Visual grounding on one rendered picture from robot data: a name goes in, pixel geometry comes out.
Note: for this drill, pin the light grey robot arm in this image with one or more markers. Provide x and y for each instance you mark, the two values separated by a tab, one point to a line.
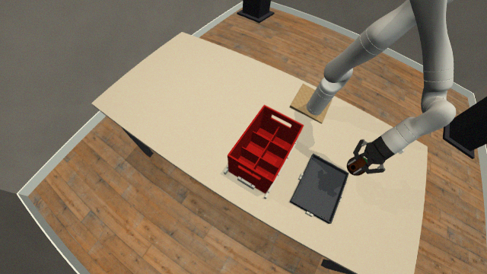
438	67

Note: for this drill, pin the brown bottle with green label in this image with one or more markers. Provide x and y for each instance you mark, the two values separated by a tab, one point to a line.
356	165

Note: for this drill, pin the red crate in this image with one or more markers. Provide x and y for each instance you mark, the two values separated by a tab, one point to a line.
260	151

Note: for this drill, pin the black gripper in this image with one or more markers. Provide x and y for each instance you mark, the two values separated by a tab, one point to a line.
376	152

